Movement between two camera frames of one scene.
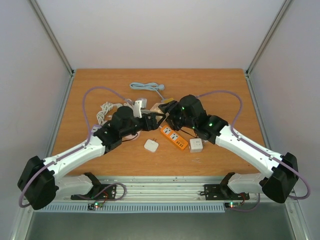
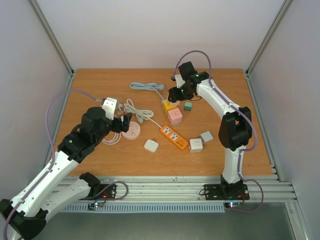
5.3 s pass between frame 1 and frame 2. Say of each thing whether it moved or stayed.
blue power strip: stayed
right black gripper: moved
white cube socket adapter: stayed
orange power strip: stayed
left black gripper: moved
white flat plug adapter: stayed
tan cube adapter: moved
